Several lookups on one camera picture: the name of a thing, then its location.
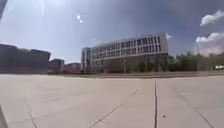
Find low reddish building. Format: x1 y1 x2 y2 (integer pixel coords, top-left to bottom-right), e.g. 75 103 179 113
63 62 82 74

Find small dark building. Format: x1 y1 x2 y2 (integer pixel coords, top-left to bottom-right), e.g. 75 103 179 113
49 58 66 74

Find pale concrete slab pavement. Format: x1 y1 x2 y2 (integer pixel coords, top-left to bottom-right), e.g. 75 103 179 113
0 73 224 128

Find dark wide building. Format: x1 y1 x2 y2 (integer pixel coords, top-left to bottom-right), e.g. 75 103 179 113
0 43 52 75

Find white multi-storey building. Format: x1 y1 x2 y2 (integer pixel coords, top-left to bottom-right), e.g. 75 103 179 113
80 32 170 74

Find row of trees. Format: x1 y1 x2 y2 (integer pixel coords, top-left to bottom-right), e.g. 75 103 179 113
87 51 224 74

